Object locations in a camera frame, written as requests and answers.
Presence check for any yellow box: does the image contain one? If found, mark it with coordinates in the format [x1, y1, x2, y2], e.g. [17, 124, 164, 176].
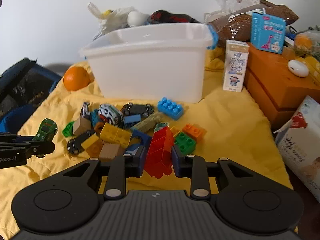
[304, 55, 320, 85]

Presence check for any white plastic bag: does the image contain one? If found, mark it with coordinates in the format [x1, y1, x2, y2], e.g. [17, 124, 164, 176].
[87, 2, 137, 40]

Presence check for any yellow cloth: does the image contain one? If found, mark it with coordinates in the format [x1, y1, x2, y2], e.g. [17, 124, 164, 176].
[0, 45, 300, 240]

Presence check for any black cable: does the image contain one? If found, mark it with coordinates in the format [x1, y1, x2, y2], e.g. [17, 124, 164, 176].
[285, 25, 304, 37]

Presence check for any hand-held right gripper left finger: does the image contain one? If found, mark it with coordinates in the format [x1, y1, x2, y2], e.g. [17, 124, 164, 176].
[59, 146, 147, 200]

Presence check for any wooden toy block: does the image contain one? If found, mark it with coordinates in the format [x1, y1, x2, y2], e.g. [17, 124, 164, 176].
[72, 116, 92, 135]
[99, 142, 121, 162]

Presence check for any small green toy block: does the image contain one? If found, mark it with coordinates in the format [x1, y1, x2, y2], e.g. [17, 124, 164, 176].
[62, 121, 75, 137]

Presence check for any white diaper package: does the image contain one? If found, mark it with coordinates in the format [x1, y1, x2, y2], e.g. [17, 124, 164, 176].
[274, 95, 320, 203]

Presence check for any brown woven bag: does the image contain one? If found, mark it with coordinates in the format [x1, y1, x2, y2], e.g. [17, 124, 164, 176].
[207, 0, 299, 47]

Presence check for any orange toy brick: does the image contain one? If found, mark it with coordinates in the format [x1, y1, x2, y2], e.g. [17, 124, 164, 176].
[182, 124, 207, 143]

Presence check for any blue cardboard box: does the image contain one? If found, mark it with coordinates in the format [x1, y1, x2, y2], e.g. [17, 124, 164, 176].
[250, 11, 287, 54]

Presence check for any yellow toy brick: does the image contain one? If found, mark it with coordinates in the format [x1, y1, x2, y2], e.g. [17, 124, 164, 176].
[100, 122, 132, 148]
[81, 134, 104, 158]

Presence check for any red translucent toy block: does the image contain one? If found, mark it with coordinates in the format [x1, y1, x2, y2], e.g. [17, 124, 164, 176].
[145, 127, 175, 178]

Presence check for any white oval device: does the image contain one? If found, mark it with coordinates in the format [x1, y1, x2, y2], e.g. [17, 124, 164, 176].
[287, 59, 310, 77]

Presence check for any dark blue arch block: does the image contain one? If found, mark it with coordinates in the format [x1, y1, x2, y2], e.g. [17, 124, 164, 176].
[124, 129, 153, 155]

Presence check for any green toy brick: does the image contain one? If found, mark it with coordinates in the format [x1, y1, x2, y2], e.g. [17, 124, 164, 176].
[174, 132, 197, 154]

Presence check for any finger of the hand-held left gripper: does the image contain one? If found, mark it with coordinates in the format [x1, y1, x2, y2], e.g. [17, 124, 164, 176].
[0, 133, 34, 143]
[25, 141, 55, 159]

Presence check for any white green toy car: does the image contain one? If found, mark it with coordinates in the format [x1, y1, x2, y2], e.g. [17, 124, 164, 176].
[98, 104, 125, 125]

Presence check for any blue toy block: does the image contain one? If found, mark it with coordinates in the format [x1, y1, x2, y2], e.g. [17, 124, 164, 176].
[124, 114, 142, 128]

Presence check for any white round ball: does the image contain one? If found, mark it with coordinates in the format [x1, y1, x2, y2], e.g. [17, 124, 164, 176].
[127, 11, 150, 28]

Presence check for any white plastic storage bin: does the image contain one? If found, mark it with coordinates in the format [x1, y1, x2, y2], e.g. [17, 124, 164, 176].
[79, 23, 218, 103]

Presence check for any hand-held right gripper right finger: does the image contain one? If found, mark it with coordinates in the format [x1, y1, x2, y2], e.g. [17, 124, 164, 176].
[171, 145, 253, 200]

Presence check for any orange gift box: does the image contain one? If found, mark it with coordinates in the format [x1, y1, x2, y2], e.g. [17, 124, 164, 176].
[244, 42, 320, 130]

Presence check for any white red black toy car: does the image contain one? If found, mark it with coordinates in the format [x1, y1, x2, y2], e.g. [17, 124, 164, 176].
[80, 102, 91, 119]

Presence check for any dark blue bag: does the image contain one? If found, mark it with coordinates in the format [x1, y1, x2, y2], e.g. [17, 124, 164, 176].
[0, 57, 63, 133]

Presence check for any teal toy block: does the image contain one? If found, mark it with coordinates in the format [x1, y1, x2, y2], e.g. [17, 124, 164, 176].
[90, 109, 100, 125]

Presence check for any light blue toy brick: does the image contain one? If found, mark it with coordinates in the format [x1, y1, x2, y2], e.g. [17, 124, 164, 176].
[157, 97, 184, 120]

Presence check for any white milk carton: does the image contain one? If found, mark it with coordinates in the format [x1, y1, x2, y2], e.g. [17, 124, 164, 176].
[223, 39, 250, 92]

